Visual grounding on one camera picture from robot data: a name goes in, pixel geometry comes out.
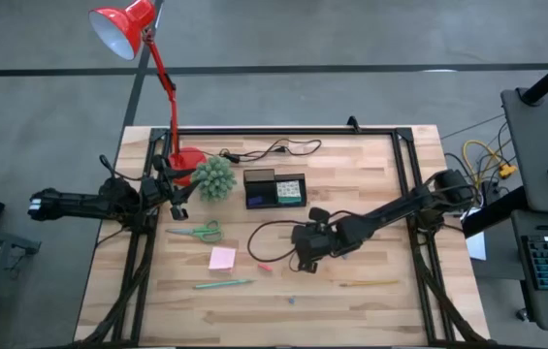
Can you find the teal pencil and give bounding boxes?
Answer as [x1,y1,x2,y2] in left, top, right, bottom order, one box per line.
[194,278,255,291]

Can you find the pink sticky note pad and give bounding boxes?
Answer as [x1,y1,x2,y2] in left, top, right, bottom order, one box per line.
[208,246,238,271]

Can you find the black mesh desk organizer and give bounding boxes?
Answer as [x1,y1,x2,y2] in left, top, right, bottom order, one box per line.
[242,168,307,210]

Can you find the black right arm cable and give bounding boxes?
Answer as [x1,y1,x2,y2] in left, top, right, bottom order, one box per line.
[245,219,306,272]

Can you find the black beam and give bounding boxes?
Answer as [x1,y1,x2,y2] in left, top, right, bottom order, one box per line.
[461,186,530,238]

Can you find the black lamp power cable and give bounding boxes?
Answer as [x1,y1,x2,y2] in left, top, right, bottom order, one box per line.
[218,138,323,165]

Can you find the green box with white label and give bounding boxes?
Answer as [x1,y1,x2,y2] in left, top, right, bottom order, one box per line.
[275,180,303,204]

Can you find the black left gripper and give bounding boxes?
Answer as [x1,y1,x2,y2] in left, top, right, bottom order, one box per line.
[149,154,203,210]

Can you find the red desk lamp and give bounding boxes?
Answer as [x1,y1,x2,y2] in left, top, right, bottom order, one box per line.
[87,0,209,187]

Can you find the green-handled scissors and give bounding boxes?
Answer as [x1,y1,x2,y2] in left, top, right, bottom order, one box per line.
[165,219,225,244]

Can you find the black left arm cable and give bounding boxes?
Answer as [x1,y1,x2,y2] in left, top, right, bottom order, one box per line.
[97,153,145,184]

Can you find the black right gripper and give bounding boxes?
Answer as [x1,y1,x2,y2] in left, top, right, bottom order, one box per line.
[291,223,338,274]

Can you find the yellow cable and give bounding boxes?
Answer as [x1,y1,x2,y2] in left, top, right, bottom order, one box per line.
[462,139,517,205]

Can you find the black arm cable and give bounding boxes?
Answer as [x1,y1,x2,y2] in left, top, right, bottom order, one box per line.
[245,219,306,272]
[97,153,145,184]

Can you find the white paper sheet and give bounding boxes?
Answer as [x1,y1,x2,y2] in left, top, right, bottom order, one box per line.
[465,231,488,262]

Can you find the yellow pencil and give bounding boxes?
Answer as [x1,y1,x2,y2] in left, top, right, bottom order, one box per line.
[338,278,402,288]

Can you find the green artificial plant in pot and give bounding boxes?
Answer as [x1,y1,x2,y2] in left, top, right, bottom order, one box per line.
[190,155,239,203]

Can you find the black aluminium table frame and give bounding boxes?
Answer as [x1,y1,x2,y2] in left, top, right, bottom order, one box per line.
[79,126,491,348]

